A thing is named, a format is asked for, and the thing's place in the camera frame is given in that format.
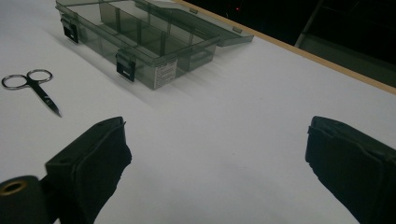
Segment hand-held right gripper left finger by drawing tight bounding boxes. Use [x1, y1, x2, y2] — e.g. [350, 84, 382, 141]
[39, 116, 133, 224]

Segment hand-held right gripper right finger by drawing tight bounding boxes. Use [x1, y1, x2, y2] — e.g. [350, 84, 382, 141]
[304, 116, 396, 224]

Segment small metal scissors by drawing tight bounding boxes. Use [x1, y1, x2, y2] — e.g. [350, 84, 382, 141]
[1, 68, 63, 119]

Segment clear grey plastic compartment box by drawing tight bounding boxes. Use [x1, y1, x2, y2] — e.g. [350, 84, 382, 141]
[55, 0, 255, 91]

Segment dark metal stand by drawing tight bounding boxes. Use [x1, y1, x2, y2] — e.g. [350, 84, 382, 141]
[293, 0, 396, 88]

